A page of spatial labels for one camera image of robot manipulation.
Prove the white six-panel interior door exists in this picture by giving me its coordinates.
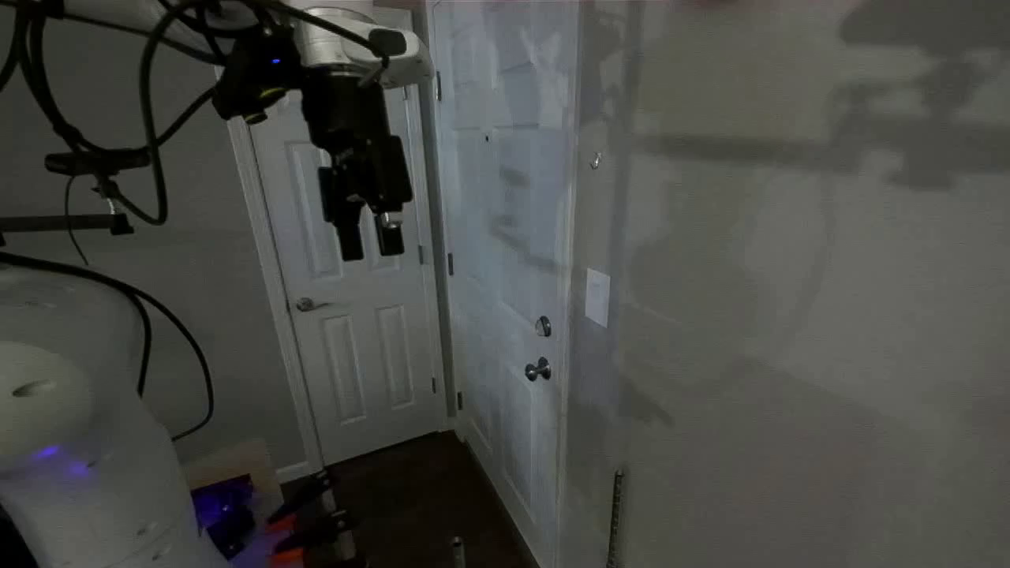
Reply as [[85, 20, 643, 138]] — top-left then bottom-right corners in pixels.
[[224, 82, 451, 471]]

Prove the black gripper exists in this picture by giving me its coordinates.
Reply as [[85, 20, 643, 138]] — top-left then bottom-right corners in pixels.
[[300, 74, 418, 264]]

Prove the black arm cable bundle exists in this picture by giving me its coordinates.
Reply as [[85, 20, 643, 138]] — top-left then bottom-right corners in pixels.
[[0, 0, 264, 231]]

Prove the wooden box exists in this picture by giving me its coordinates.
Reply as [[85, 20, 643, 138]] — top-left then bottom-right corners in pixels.
[[183, 437, 288, 519]]

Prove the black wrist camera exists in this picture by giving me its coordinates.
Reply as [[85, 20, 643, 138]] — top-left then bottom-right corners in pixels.
[[211, 28, 310, 123]]

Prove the white wall light switch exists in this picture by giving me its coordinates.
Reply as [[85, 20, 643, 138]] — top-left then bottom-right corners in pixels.
[[584, 267, 613, 332]]

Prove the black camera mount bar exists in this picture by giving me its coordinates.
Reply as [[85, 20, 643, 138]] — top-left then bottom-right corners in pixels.
[[0, 146, 153, 239]]

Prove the thin black cable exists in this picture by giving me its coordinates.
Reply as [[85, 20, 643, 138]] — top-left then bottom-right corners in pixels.
[[0, 248, 218, 444]]

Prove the thin metal pole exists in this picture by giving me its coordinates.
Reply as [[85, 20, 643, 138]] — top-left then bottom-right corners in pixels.
[[284, 345, 363, 568]]

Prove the black orange bar clamp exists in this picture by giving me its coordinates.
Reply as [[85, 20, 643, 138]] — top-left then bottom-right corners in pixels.
[[247, 502, 324, 568]]

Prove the white entry door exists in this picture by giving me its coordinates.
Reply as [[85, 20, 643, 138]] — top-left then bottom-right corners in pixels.
[[424, 0, 584, 566]]

